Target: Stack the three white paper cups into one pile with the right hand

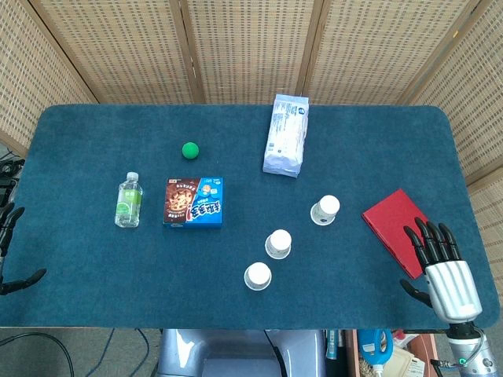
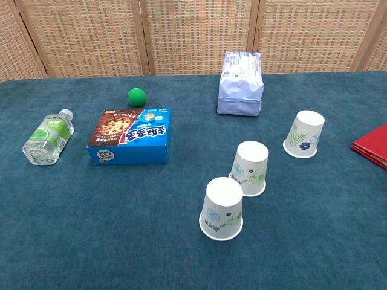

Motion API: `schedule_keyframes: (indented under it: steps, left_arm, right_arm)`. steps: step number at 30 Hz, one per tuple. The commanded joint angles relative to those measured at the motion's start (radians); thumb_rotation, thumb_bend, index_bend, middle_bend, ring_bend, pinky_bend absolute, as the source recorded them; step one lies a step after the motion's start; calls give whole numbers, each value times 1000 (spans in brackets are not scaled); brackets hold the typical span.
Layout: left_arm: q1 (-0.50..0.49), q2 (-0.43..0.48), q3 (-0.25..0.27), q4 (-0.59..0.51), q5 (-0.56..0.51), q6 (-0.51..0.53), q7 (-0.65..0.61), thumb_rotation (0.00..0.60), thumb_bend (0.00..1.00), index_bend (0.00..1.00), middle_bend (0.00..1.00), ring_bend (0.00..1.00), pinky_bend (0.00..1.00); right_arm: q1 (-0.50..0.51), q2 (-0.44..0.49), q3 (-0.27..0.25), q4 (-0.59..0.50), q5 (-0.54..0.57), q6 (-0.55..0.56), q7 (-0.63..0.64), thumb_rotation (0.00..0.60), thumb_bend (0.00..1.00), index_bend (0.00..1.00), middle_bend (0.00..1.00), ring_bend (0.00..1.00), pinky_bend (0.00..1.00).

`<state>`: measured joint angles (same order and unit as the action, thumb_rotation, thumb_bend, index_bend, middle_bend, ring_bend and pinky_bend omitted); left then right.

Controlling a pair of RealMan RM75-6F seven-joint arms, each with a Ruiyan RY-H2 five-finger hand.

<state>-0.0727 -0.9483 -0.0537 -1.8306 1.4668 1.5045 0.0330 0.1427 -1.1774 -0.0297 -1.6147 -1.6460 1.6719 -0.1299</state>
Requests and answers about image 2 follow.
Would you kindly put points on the white paper cup flower print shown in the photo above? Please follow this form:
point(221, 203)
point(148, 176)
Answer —
point(252, 163)
point(222, 208)

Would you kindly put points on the white paper cup fern print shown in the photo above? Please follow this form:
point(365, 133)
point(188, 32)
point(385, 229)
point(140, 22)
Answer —
point(303, 133)

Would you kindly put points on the blue cookie box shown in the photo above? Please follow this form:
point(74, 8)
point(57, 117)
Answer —
point(133, 136)

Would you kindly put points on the pale purple tissue pack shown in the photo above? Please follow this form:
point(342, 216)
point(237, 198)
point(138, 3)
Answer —
point(240, 87)

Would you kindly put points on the green ball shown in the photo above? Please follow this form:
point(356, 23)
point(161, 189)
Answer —
point(136, 96)

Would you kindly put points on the teal table cloth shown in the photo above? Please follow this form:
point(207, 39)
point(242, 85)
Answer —
point(121, 226)

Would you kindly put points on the woven wooden folding screen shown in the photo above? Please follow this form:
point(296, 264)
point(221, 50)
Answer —
point(196, 33)

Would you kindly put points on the clear plastic bottle green label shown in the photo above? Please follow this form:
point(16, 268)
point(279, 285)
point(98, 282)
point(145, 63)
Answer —
point(45, 142)

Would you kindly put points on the red book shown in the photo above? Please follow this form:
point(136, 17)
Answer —
point(373, 145)

